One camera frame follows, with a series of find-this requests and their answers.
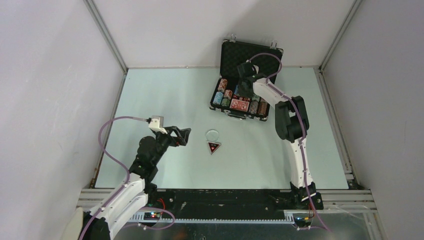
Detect red white chip stack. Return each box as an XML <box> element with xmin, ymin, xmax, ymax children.
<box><xmin>223</xmin><ymin>89</ymin><xmax>233</xmax><ymax>100</ymax></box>

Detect clear round dealer button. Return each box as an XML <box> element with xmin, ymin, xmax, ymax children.
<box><xmin>205</xmin><ymin>129</ymin><xmax>219</xmax><ymax>142</ymax></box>

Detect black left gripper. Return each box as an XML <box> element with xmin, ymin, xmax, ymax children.
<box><xmin>152</xmin><ymin>125</ymin><xmax>190</xmax><ymax>165</ymax></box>

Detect black red triangular chip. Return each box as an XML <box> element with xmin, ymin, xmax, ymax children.
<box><xmin>207</xmin><ymin>141</ymin><xmax>222</xmax><ymax>155</ymax></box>

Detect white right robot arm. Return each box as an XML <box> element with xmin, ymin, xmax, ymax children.
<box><xmin>237</xmin><ymin>61</ymin><xmax>316</xmax><ymax>209</ymax></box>

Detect red dice in case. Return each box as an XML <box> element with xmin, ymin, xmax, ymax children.
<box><xmin>232</xmin><ymin>95</ymin><xmax>251</xmax><ymax>102</ymax></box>

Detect red white chip roll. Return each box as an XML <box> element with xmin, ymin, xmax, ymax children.
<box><xmin>217</xmin><ymin>78</ymin><xmax>228</xmax><ymax>93</ymax></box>

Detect red card deck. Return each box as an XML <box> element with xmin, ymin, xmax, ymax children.
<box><xmin>229</xmin><ymin>99</ymin><xmax>250</xmax><ymax>112</ymax></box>

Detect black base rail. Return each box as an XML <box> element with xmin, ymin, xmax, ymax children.
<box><xmin>125</xmin><ymin>188</ymin><xmax>324</xmax><ymax>220</ymax></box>

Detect black aluminium poker case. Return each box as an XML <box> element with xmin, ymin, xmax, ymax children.
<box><xmin>209</xmin><ymin>34</ymin><xmax>284</xmax><ymax>122</ymax></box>

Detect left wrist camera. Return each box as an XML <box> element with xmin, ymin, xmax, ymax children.
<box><xmin>148</xmin><ymin>115</ymin><xmax>168</xmax><ymax>135</ymax></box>

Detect dark green chip stack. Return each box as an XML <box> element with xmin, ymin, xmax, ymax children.
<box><xmin>221</xmin><ymin>98</ymin><xmax>231</xmax><ymax>108</ymax></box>

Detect blue white chip stack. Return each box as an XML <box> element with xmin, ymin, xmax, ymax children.
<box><xmin>212</xmin><ymin>91</ymin><xmax>224</xmax><ymax>105</ymax></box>

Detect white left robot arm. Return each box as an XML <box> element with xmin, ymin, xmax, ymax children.
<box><xmin>78</xmin><ymin>126</ymin><xmax>191</xmax><ymax>240</ymax></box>

